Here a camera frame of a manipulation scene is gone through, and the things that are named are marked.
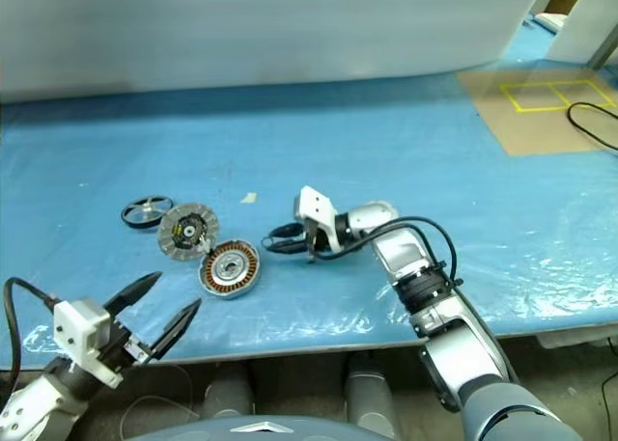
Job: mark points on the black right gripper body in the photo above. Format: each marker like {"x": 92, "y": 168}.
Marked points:
{"x": 321, "y": 243}

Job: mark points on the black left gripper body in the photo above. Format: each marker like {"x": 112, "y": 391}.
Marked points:
{"x": 118, "y": 345}

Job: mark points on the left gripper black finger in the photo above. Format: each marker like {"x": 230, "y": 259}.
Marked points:
{"x": 132, "y": 294}
{"x": 174, "y": 327}

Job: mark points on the grey motor lid circuit board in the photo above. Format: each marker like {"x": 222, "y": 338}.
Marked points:
{"x": 169, "y": 238}

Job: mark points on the spoked silver rotor black rim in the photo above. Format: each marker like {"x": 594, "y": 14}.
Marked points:
{"x": 147, "y": 211}

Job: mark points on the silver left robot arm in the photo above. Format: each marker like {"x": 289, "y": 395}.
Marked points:
{"x": 34, "y": 407}

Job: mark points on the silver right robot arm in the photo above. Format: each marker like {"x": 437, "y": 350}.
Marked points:
{"x": 473, "y": 354}

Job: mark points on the silver motor housing copper windings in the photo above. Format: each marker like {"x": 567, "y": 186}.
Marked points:
{"x": 227, "y": 269}

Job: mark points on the cream tape scrap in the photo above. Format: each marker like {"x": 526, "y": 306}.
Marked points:
{"x": 249, "y": 198}

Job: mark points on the grey rounded cylinder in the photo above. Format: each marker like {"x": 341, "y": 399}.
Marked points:
{"x": 229, "y": 393}
{"x": 372, "y": 397}

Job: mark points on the grey robot torso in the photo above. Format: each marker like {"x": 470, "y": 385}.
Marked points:
{"x": 217, "y": 431}

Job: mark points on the blue plastic table cover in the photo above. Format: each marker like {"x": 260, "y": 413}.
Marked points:
{"x": 386, "y": 146}

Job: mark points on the white foam backdrop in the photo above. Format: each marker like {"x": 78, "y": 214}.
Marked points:
{"x": 241, "y": 26}

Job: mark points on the brown cardboard sheet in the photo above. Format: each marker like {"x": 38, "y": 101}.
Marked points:
{"x": 521, "y": 127}

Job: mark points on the white box under table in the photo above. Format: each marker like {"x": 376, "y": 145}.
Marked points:
{"x": 570, "y": 340}

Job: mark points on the white upright panel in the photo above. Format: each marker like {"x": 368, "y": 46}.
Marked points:
{"x": 579, "y": 40}

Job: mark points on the grey metal pole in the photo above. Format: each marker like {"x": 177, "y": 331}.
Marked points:
{"x": 601, "y": 55}

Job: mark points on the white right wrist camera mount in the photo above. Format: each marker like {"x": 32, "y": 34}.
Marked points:
{"x": 314, "y": 207}

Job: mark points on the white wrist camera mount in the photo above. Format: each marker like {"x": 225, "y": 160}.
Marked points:
{"x": 79, "y": 322}
{"x": 314, "y": 207}

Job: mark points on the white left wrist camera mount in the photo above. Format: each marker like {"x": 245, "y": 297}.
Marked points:
{"x": 79, "y": 322}

